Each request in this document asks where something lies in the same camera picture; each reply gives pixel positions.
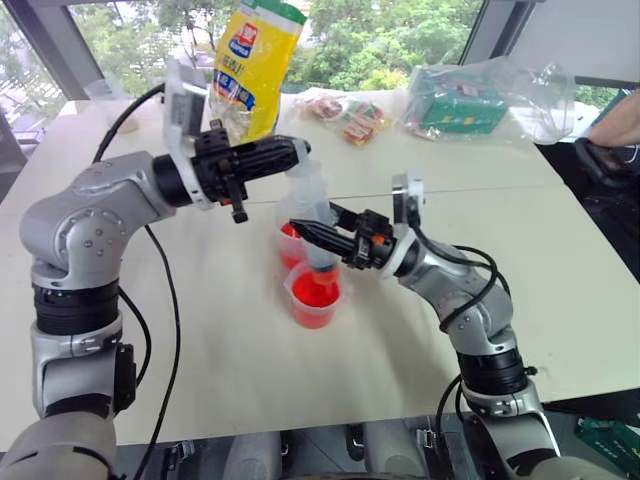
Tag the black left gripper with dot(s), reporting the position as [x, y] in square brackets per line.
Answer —
[215, 165]

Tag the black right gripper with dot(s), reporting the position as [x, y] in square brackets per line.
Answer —
[372, 242]

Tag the clear plastic bottle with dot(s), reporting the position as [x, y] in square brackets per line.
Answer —
[305, 200]

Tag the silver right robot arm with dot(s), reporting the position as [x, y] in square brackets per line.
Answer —
[480, 320]

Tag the person's forearm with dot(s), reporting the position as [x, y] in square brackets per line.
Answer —
[617, 127]

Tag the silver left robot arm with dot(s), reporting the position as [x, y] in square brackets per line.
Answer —
[80, 215]

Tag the clear plastic cup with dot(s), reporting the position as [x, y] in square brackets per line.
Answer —
[290, 250]

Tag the clear cup with spout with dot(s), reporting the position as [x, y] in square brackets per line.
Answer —
[315, 302]

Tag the red snack packets bag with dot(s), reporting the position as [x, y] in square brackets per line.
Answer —
[325, 106]

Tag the yellow snack bag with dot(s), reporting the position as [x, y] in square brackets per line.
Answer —
[260, 65]

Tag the red green snack packet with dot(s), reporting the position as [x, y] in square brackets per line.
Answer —
[365, 122]

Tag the green cardboard box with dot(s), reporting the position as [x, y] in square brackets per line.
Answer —
[460, 107]

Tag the white plastic container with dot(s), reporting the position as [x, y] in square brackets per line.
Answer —
[105, 97]

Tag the grey rounded robot housing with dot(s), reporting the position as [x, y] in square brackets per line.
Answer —
[255, 457]
[392, 450]

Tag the clear plastic bag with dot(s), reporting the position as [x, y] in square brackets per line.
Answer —
[530, 100]

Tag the grey window pillar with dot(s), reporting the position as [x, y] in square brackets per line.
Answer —
[60, 45]
[550, 30]

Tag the black chair armrest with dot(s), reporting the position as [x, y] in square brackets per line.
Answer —
[597, 162]

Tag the green printed box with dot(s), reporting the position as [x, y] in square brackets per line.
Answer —
[610, 440]

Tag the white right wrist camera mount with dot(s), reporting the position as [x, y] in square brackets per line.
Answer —
[411, 192]

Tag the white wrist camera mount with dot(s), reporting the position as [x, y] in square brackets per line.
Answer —
[180, 115]
[411, 192]

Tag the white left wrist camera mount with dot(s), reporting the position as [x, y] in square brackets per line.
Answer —
[180, 115]

